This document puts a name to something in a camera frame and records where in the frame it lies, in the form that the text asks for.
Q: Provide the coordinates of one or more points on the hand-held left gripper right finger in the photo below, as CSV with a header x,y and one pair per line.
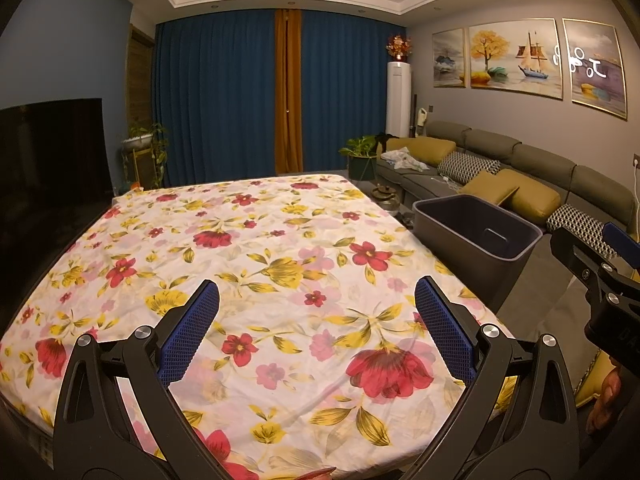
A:
x,y
442,330

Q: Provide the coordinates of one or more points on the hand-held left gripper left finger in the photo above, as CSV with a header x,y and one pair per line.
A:
x,y
192,330

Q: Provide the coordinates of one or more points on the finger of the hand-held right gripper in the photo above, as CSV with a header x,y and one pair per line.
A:
x,y
575,250
622,242

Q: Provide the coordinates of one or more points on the grey plastic bin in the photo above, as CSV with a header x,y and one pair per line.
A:
x,y
450,230

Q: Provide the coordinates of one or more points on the person's right hand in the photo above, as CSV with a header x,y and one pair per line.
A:
x,y
607,395

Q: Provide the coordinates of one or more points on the person's left hand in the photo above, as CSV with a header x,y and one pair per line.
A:
x,y
312,474

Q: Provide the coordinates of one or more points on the black white patterned cushion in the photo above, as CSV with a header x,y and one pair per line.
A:
x,y
470,166
580,225

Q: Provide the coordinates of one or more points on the plump yellow cushion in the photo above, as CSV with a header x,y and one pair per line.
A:
x,y
535,197

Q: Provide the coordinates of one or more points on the grey sofa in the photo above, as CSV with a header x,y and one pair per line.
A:
x,y
540,160

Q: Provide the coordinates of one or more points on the floral cloth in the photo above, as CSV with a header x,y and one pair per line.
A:
x,y
280,270

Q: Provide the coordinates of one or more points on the square yellow cushion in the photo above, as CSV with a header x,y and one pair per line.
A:
x,y
490,186

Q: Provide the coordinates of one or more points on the glass teapot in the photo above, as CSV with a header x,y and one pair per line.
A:
x,y
387,200

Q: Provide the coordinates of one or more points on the white cloth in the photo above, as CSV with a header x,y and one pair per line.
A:
x,y
407,160

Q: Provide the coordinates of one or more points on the gold plant stand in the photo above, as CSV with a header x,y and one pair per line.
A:
x,y
137,165

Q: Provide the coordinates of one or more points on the long yellow cushion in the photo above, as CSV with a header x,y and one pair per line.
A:
x,y
430,149

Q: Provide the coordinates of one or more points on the purple landscape painting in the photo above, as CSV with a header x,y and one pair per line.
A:
x,y
595,67

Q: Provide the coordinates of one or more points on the green potted plant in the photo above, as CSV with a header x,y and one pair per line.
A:
x,y
360,152

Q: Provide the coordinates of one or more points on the black cloth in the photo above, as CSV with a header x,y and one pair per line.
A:
x,y
386,141

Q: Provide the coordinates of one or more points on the trailing potted plant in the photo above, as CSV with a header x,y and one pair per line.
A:
x,y
145,137

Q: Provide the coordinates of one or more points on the wide sailboat painting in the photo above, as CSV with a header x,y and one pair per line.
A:
x,y
515,57

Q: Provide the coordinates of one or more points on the white stick vacuum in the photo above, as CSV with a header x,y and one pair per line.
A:
x,y
421,117

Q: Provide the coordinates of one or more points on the black television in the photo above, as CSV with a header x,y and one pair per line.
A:
x,y
50,185

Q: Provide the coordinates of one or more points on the small landscape painting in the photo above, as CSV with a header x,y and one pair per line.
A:
x,y
448,57

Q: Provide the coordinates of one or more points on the blue curtain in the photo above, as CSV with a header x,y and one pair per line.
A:
x,y
350,95
215,100

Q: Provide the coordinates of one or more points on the white floor air conditioner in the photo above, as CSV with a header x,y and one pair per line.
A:
x,y
398,100

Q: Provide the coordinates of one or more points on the orange curtain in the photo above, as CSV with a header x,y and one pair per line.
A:
x,y
289,90

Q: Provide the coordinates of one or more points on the brown wooden door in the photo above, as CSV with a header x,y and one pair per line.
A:
x,y
140,75

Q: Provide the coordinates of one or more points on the red gold flower decoration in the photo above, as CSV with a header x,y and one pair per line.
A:
x,y
398,47

